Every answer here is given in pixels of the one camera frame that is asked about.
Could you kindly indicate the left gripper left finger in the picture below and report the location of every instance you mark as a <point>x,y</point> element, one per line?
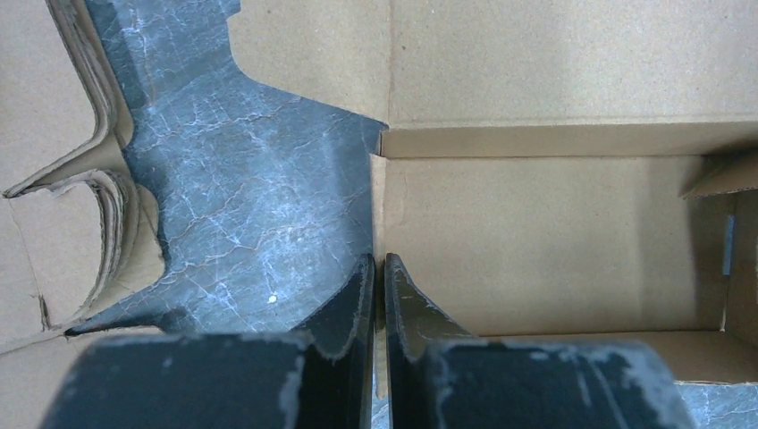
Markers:
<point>315,375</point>

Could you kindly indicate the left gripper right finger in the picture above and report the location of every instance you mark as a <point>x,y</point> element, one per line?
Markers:
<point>443,376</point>

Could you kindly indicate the cardboard box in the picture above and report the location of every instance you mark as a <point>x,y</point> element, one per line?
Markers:
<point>549,170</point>

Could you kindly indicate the stack of flat cardboard blanks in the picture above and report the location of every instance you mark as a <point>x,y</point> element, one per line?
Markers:
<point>77,233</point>

